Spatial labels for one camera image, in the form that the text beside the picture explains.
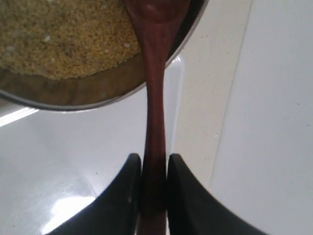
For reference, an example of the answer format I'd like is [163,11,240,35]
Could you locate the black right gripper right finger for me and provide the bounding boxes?
[167,154,263,235]

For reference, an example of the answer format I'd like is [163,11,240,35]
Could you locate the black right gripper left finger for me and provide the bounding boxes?
[49,154,141,235]

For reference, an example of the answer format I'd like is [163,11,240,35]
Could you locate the white plastic tray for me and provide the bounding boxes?
[0,55,184,235]

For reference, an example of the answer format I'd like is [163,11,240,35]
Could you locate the dark red wooden spoon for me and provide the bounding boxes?
[124,0,190,235]

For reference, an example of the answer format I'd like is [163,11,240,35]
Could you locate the steel bowl of millet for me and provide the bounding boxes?
[0,0,210,113]

